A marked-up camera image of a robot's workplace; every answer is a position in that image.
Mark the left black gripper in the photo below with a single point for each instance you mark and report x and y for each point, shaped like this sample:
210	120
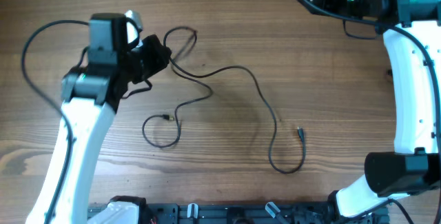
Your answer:
160	54

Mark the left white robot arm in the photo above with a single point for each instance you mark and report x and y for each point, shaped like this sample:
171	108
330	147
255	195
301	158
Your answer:
91	91

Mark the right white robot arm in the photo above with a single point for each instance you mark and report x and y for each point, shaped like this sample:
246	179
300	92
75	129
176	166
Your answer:
411	33

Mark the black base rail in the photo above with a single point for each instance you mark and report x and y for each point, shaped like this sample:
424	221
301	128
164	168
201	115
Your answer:
298	213

